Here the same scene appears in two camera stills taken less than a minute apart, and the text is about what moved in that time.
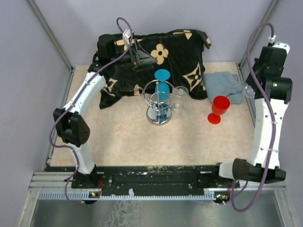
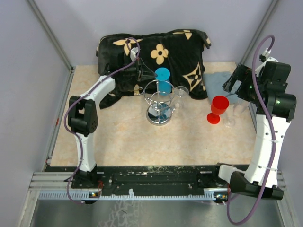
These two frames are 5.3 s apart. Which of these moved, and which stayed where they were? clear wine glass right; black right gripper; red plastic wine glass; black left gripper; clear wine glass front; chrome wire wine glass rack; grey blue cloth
Moved: black left gripper; black right gripper; clear wine glass front
Stayed: clear wine glass right; grey blue cloth; red plastic wine glass; chrome wire wine glass rack
